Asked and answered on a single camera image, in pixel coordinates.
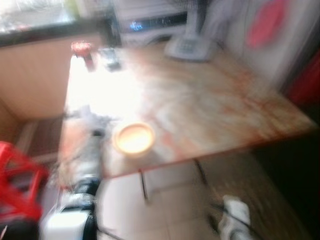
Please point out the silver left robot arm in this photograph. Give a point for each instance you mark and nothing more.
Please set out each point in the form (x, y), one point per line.
(89, 160)

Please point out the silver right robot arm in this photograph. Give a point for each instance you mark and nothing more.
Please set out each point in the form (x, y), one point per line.
(232, 232)

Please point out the white fridge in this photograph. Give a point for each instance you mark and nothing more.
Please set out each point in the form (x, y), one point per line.
(260, 60)

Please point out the red cabinet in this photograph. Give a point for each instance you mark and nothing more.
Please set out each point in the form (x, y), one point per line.
(305, 82)

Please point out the red hanging cloth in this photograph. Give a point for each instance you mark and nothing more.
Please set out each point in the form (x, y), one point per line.
(267, 22)

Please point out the black metal table leg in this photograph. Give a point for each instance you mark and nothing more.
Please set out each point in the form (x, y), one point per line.
(201, 172)
(144, 186)

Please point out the white kitchen appliance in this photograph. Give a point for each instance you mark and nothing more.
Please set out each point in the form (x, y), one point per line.
(189, 47)

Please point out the cream round bowl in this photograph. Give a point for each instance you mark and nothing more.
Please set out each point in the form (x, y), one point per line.
(134, 139)

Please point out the white appliance with blue display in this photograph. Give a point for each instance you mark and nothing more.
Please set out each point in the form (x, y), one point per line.
(150, 25)

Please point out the window glass pane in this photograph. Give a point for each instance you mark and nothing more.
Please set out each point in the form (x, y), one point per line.
(35, 12)

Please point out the red plastic stool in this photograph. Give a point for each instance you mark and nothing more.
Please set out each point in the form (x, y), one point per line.
(15, 175)

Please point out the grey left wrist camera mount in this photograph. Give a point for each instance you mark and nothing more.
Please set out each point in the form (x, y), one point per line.
(87, 117)

